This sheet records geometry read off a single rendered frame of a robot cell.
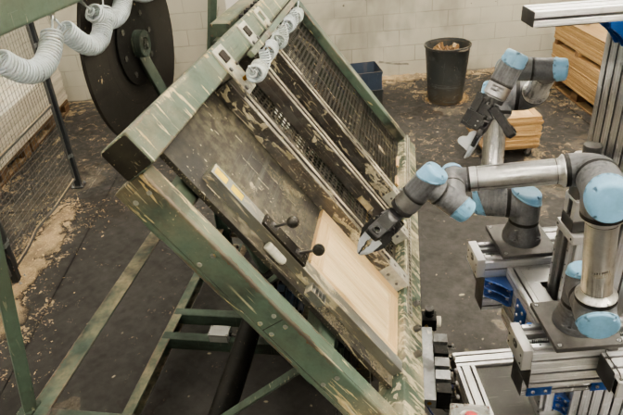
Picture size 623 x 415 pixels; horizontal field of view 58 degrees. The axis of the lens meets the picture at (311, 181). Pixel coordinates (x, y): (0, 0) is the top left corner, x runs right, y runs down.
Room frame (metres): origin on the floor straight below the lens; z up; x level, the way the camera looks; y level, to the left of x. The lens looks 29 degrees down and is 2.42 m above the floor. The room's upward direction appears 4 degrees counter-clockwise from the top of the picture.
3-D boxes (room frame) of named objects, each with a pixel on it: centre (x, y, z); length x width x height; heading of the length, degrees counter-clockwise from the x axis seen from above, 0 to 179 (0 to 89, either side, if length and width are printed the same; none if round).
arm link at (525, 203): (1.90, -0.84, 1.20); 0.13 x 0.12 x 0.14; 73
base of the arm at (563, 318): (1.40, -0.85, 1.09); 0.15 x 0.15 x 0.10
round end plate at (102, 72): (2.29, 0.65, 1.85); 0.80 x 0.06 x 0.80; 170
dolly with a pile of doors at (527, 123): (4.81, -1.80, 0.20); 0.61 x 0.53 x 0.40; 1
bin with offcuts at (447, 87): (6.10, -1.60, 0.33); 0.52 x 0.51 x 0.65; 1
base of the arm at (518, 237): (1.90, -0.84, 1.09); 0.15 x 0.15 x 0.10
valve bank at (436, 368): (1.59, -0.44, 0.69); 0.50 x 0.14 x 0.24; 170
